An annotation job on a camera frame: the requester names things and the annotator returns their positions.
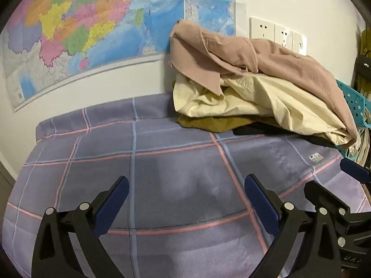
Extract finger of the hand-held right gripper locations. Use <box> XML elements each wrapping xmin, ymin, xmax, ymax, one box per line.
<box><xmin>303</xmin><ymin>180</ymin><xmax>352</xmax><ymax>218</ymax></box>
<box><xmin>340</xmin><ymin>159</ymin><xmax>371</xmax><ymax>183</ymax></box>

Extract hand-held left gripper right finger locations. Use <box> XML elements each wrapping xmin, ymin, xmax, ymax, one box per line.
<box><xmin>244</xmin><ymin>174</ymin><xmax>342</xmax><ymax>278</ymax></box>

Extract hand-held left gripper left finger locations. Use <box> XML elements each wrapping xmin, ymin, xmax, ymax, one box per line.
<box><xmin>31</xmin><ymin>175</ymin><xmax>130</xmax><ymax>278</ymax></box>

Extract pink jacket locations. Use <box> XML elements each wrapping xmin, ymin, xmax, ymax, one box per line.
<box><xmin>169</xmin><ymin>19</ymin><xmax>358</xmax><ymax>144</ymax></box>

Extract yellow hanging clothes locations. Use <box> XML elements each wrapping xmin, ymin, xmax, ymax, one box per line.
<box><xmin>358</xmin><ymin>29</ymin><xmax>371</xmax><ymax>58</ymax></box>

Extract pile of beige cloths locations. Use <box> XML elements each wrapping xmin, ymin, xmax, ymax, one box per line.
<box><xmin>346</xmin><ymin>127</ymin><xmax>371</xmax><ymax>168</ymax></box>

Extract teal plastic basket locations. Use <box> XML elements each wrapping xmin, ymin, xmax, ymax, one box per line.
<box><xmin>336</xmin><ymin>79</ymin><xmax>371</xmax><ymax>128</ymax></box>

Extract purple plaid bed sheet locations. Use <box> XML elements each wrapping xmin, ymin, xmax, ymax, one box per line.
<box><xmin>3</xmin><ymin>94</ymin><xmax>367</xmax><ymax>278</ymax></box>

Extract black garment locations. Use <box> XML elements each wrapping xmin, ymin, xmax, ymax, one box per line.
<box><xmin>233</xmin><ymin>122</ymin><xmax>338</xmax><ymax>148</ymax></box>

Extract mustard garment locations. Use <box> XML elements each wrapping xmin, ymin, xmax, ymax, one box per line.
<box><xmin>177</xmin><ymin>114</ymin><xmax>279</xmax><ymax>134</ymax></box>

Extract cream garment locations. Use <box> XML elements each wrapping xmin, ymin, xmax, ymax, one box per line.
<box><xmin>173</xmin><ymin>72</ymin><xmax>352</xmax><ymax>147</ymax></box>

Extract white wall socket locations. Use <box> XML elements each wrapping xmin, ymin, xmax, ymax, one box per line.
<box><xmin>249</xmin><ymin>17</ymin><xmax>275</xmax><ymax>39</ymax></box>
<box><xmin>274</xmin><ymin>25</ymin><xmax>293</xmax><ymax>48</ymax></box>
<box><xmin>291</xmin><ymin>30</ymin><xmax>307</xmax><ymax>55</ymax></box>

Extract colourful wall map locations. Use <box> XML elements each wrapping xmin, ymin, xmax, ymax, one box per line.
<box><xmin>1</xmin><ymin>0</ymin><xmax>236</xmax><ymax>113</ymax></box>

